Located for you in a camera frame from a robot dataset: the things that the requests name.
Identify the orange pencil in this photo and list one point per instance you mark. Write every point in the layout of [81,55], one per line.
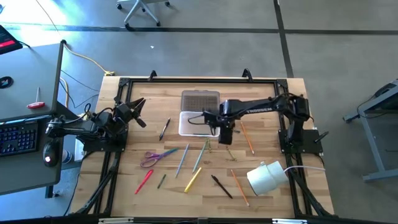
[247,137]
[239,187]

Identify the white blue paper cup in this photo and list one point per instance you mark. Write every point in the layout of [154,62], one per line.
[66,157]

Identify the black backlit keyboard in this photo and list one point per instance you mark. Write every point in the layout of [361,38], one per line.
[18,138]

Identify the yellow pen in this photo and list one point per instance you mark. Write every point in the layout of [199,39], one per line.
[192,180]

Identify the black red flat device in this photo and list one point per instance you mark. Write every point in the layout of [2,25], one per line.
[7,40]

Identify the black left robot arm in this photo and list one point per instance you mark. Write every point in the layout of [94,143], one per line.
[84,128]

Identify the red pen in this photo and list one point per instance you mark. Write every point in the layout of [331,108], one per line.
[144,181]

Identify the purple teal scissors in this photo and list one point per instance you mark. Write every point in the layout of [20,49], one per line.
[168,152]

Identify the black aluminium table frame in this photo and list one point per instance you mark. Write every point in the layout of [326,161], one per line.
[202,80]

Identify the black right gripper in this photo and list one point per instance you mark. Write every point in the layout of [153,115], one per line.
[225,120]

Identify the clear plastic supply box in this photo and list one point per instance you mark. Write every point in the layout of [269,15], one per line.
[192,127]

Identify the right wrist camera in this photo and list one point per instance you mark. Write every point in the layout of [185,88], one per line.
[209,119]

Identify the black round coaster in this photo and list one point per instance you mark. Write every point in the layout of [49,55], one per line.
[6,82]

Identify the black computer mouse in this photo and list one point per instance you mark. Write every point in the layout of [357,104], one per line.
[51,152]

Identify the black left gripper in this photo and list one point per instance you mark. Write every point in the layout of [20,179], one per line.
[124,116]

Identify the grey-blue pencil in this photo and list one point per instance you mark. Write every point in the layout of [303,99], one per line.
[182,160]

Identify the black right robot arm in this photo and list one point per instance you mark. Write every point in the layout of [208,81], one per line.
[264,105]

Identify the grey side desk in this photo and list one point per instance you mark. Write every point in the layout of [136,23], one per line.
[25,68]

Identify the grey office chair base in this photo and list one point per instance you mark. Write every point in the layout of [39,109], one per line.
[136,9]

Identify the short dark green pencil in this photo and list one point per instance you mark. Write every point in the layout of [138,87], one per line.
[161,181]

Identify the black pen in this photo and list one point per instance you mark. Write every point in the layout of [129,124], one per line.
[164,128]
[221,186]

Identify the olive metal clip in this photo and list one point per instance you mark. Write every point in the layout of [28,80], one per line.
[231,154]
[208,144]

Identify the white power strip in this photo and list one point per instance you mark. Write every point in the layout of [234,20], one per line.
[78,154]

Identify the grey metal stand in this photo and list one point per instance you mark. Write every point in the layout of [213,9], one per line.
[371,143]

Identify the light green pencil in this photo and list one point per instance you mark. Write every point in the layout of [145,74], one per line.
[199,157]

